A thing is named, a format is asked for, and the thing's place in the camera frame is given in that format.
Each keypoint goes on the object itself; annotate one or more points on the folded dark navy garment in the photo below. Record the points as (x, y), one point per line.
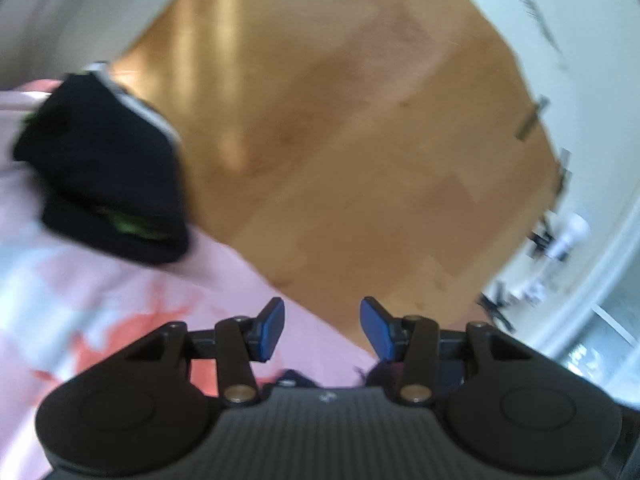
(100, 170)

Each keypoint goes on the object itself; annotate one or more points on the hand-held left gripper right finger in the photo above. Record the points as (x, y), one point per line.
(376, 330)

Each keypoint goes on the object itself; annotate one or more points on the white bulb-shaped object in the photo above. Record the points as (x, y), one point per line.
(570, 235)

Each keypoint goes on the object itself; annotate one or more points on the pink printed blanket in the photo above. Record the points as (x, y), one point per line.
(100, 310)

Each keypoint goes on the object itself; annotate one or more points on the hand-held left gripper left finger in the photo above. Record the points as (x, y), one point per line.
(272, 330)

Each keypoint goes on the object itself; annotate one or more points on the navy red patterned sock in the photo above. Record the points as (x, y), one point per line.
(295, 379)

